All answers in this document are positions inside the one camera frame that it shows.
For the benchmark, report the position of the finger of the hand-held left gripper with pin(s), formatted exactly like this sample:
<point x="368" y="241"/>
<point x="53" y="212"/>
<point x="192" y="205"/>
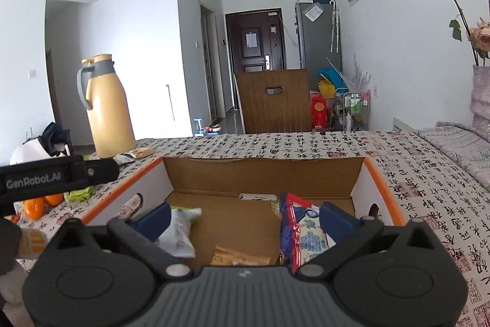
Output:
<point x="95" y="170"/>

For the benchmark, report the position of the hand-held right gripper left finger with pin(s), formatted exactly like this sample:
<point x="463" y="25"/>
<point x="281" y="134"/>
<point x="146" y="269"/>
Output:
<point x="153" y="221"/>

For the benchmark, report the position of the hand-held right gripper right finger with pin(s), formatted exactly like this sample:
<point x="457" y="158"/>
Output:
<point x="338" y="223"/>

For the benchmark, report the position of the plain white snack packet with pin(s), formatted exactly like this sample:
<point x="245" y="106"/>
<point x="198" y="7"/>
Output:
<point x="180" y="235"/>

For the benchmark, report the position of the red blue snack packet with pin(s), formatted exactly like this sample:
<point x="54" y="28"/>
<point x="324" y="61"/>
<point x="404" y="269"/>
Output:
<point x="302" y="235"/>

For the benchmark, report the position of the red cardboard box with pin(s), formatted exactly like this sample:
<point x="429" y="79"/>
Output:
<point x="264" y="177"/>

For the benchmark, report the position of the person's left forearm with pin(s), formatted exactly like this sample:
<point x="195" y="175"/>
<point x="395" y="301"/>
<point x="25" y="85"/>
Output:
<point x="9" y="285"/>

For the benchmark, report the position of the orange fruit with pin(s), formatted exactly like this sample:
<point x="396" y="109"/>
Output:
<point x="53" y="199"/>
<point x="33" y="208"/>

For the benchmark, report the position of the small green snack packet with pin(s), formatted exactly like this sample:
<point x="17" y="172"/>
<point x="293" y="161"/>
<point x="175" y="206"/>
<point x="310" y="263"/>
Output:
<point x="81" y="193"/>

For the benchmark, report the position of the white bag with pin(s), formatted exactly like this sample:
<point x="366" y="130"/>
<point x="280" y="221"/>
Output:
<point x="28" y="152"/>

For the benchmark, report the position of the small white packet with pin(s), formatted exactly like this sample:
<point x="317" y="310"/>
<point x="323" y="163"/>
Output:
<point x="124" y="159"/>

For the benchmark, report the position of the small orange cracker packet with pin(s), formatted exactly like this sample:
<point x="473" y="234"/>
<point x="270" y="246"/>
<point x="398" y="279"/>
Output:
<point x="142" y="154"/>

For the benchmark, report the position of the dark cloth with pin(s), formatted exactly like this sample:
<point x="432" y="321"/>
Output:
<point x="55" y="137"/>

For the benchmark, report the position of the yellow thermos jug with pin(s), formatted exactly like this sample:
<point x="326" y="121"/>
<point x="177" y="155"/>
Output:
<point x="109" y="112"/>

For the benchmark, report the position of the white mop pole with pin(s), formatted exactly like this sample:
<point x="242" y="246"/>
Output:
<point x="171" y="108"/>

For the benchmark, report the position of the red gift box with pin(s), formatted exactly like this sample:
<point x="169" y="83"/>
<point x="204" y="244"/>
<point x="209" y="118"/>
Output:
<point x="319" y="110"/>

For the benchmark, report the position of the wooden chair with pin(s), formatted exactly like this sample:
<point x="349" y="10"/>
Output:
<point x="275" y="108"/>

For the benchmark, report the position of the yellow bucket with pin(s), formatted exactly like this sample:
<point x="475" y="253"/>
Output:
<point x="326" y="87"/>

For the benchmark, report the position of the grey folded blanket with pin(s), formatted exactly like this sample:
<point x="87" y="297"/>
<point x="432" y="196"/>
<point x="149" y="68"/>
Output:
<point x="455" y="147"/>

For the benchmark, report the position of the blue plastic dustpan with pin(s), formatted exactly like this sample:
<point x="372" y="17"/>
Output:
<point x="331" y="76"/>

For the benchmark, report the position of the pale feather decoration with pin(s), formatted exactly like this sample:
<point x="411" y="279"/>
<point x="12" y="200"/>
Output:
<point x="360" y="76"/>

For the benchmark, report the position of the grey interior door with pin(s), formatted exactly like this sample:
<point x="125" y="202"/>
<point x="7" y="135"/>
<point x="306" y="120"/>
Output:
<point x="208" y="62"/>

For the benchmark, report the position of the grey refrigerator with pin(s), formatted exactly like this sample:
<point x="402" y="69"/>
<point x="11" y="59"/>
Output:
<point x="316" y="39"/>

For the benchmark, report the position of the dark brown entrance door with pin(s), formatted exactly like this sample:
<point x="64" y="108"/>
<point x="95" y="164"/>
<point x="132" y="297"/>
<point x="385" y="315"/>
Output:
<point x="254" y="55"/>

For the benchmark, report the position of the pale pink vase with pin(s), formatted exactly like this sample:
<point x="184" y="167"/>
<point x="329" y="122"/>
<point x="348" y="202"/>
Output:
<point x="481" y="97"/>

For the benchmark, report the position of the white folded umbrella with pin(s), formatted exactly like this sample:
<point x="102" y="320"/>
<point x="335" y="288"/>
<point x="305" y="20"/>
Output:
<point x="335" y="26"/>

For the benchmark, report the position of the paper note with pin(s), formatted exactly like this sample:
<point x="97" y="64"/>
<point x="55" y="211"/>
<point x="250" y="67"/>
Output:
<point x="314" y="13"/>

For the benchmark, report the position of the white light switch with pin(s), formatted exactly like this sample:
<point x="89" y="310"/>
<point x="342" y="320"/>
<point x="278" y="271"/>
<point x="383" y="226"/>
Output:
<point x="33" y="74"/>

